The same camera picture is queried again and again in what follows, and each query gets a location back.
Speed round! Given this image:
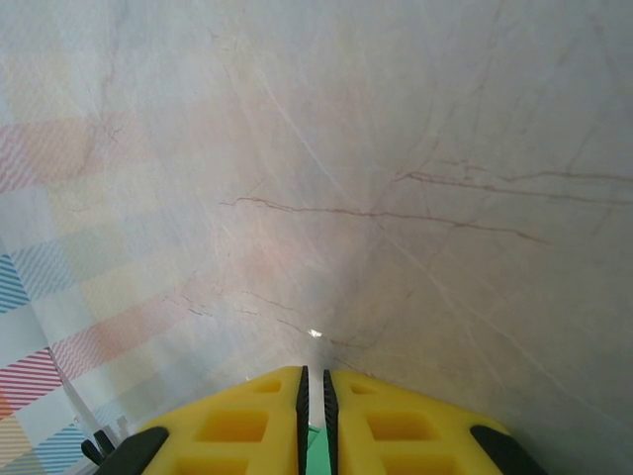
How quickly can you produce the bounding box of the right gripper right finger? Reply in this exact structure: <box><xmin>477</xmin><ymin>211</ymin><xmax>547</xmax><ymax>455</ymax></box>
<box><xmin>322</xmin><ymin>368</ymin><xmax>546</xmax><ymax>475</ymax></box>

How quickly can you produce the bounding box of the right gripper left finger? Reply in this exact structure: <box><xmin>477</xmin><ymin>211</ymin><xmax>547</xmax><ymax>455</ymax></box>
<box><xmin>106</xmin><ymin>365</ymin><xmax>311</xmax><ymax>475</ymax></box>

